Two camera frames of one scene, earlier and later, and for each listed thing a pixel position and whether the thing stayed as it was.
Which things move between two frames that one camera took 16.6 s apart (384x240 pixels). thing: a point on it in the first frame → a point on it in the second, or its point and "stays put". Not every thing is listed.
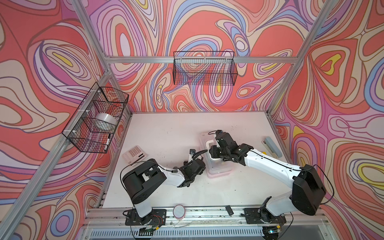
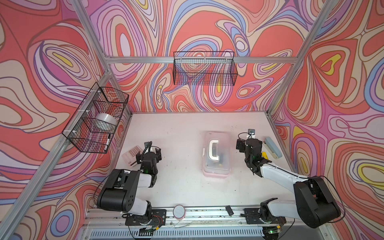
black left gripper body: [186, 165] → [156, 156]
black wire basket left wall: [93, 127] stays put
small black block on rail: [229, 210] stays put
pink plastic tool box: [215, 168] stays put
